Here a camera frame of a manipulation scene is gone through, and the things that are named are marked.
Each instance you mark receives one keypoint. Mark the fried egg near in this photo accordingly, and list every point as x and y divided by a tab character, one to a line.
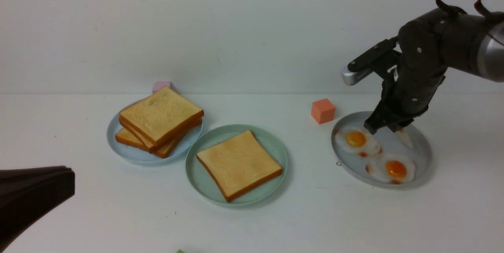
390	168

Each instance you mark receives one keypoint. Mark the green centre plate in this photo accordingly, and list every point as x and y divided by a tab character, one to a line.
203	182

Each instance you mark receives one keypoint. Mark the toast slice upper remaining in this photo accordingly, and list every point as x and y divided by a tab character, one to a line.
138	135

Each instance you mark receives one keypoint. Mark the pink cube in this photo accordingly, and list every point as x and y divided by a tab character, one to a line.
160	84

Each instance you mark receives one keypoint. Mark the toast slice bottom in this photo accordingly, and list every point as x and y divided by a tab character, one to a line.
127	138

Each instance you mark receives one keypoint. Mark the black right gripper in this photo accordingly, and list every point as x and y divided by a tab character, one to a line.
410	79

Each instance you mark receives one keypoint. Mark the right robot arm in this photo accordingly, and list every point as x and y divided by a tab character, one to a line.
468	43

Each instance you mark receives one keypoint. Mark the fried egg far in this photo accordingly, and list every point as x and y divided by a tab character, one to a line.
357	141

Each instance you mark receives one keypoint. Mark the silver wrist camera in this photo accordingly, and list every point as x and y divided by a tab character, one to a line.
366	64

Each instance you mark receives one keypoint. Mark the fried egg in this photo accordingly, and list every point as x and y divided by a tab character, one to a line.
390	168
357	141

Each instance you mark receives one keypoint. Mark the grey plate with eggs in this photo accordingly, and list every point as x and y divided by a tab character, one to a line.
408	141

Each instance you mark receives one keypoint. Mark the light blue bread plate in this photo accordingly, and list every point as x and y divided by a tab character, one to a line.
143	158

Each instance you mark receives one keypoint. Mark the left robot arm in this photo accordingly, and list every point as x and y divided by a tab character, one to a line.
26	195

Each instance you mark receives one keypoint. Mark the orange cube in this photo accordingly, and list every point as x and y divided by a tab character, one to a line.
323	111

